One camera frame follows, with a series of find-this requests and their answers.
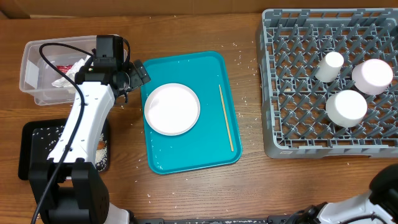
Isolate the red snack wrapper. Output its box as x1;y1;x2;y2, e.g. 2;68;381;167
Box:
57;65;73;73

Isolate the large white plate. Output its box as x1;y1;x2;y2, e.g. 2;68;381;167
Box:
144;83;201;136

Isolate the brown carrot stick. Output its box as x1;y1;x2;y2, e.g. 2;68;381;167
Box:
97;141;106;150

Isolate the wooden chopstick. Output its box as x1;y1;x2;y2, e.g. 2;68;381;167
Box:
218;85;234;152

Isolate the small white cup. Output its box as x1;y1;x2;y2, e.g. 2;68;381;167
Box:
315;52;344;83

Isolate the white bowl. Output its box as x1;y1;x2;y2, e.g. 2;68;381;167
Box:
352;59;393;95

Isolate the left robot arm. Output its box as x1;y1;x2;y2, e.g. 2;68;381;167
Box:
29;35;150;223

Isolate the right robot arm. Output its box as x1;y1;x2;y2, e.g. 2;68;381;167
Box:
294;164;397;224

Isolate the grey dishwasher rack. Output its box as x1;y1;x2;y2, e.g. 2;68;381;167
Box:
257;8;397;159

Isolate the white rice pile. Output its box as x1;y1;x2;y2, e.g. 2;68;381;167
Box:
32;126;109;170

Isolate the teal serving tray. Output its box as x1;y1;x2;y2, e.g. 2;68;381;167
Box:
141;51;243;175

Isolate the black plastic tray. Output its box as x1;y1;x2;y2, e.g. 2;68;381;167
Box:
18;118;110;180

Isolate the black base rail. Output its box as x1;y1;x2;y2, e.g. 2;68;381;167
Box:
131;215;290;224

